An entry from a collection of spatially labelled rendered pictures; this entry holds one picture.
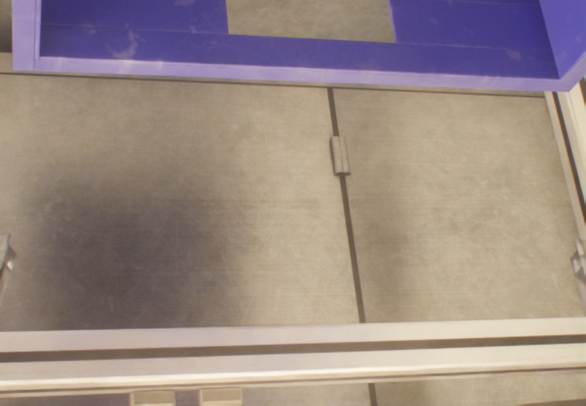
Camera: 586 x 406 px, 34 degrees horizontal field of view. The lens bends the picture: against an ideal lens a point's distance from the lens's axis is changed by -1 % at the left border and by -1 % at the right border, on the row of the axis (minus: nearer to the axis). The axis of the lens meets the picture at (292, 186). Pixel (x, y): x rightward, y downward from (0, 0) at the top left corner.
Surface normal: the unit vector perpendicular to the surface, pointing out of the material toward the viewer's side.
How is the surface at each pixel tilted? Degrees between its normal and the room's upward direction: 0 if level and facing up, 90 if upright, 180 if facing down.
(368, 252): 90
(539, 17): 90
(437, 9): 90
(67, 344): 90
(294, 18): 0
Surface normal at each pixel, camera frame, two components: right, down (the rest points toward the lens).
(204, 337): 0.25, -0.43
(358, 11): 0.11, 0.90
